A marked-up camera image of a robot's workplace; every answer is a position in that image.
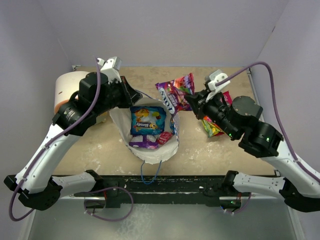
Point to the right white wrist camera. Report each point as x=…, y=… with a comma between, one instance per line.
x=214, y=83

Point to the checkered paper bag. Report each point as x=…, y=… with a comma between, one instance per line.
x=121, y=117

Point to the small red candy packet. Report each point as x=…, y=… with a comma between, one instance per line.
x=164, y=137

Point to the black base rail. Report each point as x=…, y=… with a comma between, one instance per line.
x=207, y=190

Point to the orange Fox's candy bag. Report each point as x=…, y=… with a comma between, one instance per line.
x=209, y=124

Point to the purple Fox's berries bag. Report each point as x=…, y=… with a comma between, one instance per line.
x=173, y=93

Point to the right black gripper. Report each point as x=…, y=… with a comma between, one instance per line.
x=198, y=101

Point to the pink chips bag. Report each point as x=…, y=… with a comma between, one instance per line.
x=226, y=99

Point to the purple snack packet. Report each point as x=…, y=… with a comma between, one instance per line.
x=144, y=142

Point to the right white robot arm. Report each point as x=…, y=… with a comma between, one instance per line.
x=296, y=185

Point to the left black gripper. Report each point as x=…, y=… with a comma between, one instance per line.
x=130, y=95

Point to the green Fox's candy bag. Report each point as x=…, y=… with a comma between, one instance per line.
x=212, y=132

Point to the blue Slendy snack bag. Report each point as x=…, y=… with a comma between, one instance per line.
x=147, y=120

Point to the cream and orange cylinder box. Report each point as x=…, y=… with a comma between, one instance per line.
x=65, y=86

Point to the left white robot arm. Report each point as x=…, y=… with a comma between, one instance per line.
x=35, y=186

